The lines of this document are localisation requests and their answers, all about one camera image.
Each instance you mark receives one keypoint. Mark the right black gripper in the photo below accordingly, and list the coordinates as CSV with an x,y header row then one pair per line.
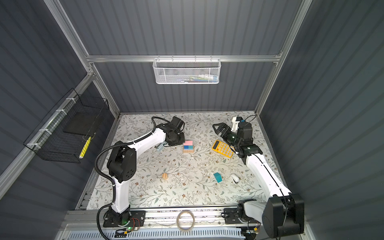
x,y
225,133

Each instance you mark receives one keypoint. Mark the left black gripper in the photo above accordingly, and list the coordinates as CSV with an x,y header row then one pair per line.
x,y
181,142

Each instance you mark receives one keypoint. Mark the pink block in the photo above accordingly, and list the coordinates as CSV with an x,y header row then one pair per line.
x,y
188,142

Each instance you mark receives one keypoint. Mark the small wood cylinder block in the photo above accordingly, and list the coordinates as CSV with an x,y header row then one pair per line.
x,y
165,176

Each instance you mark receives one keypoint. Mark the teal green block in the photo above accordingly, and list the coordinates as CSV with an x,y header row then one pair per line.
x,y
218,177

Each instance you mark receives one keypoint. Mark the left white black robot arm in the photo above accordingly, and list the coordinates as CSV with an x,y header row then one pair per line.
x,y
122,165

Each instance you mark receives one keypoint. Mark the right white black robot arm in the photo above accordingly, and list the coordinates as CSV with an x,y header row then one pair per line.
x,y
283,214

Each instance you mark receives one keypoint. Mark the yellow calculator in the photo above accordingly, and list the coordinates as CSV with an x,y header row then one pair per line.
x,y
222,148

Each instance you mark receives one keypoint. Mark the small white device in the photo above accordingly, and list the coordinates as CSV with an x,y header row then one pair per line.
x,y
235,178

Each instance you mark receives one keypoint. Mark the markers in white basket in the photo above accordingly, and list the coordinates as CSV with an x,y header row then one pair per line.
x,y
200,79

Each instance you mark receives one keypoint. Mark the clear tape roll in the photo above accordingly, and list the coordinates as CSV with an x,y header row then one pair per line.
x,y
185,221

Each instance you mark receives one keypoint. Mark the black pad in basket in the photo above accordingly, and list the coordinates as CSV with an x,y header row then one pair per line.
x,y
83,124

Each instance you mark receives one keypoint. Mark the yellow marker pen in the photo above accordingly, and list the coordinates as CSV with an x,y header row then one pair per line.
x,y
85,148

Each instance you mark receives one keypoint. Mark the white wire mesh basket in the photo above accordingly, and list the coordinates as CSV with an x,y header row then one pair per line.
x,y
168,73

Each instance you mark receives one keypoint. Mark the black wire basket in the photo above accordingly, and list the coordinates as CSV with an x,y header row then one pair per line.
x,y
67,134

